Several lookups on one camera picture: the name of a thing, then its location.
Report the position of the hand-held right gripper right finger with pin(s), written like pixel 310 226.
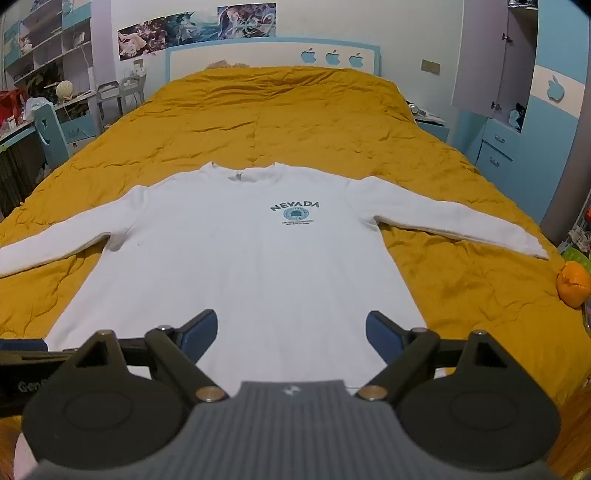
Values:
pixel 381 331

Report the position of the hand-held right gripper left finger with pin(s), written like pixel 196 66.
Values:
pixel 205 330

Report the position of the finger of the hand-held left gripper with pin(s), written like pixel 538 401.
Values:
pixel 23 345

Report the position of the white long-sleeve sweatshirt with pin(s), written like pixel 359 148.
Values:
pixel 240 258

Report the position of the orange plush toy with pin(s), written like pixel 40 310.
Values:
pixel 573 284

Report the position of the green plastic bag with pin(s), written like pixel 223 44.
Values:
pixel 576 255

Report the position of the blue and white nightstand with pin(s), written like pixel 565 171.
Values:
pixel 431 127

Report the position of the blue wooden chair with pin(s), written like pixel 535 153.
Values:
pixel 48 134

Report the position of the blue and white desk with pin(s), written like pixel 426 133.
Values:
pixel 76 131

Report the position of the mustard yellow quilted bedspread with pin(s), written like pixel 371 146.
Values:
pixel 300 120

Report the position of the white plastic bag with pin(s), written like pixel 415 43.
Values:
pixel 34 107

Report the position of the red bag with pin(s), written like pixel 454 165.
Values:
pixel 11 106

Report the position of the blue and white wardrobe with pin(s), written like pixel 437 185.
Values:
pixel 549 152

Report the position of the grey folding chair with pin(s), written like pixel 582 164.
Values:
pixel 108 99
pixel 133 87

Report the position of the cream round ball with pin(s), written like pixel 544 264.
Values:
pixel 65 89

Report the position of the white and blue headboard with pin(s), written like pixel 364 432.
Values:
pixel 272 53

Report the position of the white wardrobe door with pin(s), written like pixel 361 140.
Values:
pixel 480 55

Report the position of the brass wall switch plate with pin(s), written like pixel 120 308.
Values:
pixel 430 67

